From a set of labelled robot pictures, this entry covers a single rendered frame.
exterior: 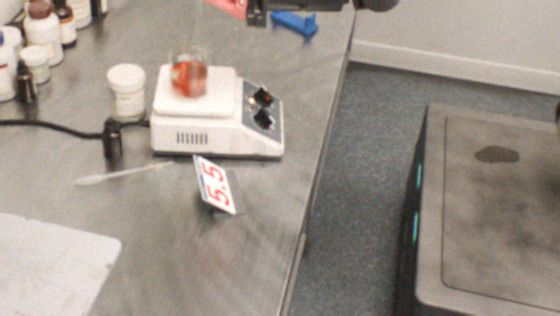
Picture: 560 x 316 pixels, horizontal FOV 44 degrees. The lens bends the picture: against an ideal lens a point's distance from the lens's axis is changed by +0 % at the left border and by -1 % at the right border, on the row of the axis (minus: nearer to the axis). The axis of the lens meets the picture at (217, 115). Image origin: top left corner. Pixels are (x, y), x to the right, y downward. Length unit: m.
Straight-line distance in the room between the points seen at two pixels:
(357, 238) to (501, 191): 0.48
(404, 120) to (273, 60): 1.22
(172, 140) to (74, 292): 0.28
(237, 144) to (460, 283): 0.63
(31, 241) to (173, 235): 0.19
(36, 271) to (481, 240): 0.98
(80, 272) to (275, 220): 0.27
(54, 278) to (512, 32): 2.05
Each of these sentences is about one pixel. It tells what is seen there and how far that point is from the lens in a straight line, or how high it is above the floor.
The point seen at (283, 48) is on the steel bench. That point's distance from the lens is 1.32.
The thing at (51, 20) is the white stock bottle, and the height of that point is 0.84.
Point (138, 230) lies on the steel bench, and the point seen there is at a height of 0.75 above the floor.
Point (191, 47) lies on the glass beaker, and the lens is 1.03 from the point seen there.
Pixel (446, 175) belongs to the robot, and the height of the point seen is 0.36.
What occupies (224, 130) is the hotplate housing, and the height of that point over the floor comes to 0.81.
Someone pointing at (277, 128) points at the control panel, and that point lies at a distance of 1.06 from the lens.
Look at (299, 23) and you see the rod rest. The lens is 1.38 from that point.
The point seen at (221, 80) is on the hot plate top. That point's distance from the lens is 1.06.
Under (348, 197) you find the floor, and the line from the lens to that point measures 2.11.
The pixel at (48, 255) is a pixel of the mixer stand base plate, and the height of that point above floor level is 0.76.
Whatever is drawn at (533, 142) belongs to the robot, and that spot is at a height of 0.37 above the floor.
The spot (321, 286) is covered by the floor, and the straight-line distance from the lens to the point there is 1.87.
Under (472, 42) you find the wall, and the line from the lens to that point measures 2.65.
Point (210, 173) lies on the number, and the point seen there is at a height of 0.78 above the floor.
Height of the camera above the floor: 1.45
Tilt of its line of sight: 38 degrees down
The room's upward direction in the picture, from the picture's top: 2 degrees clockwise
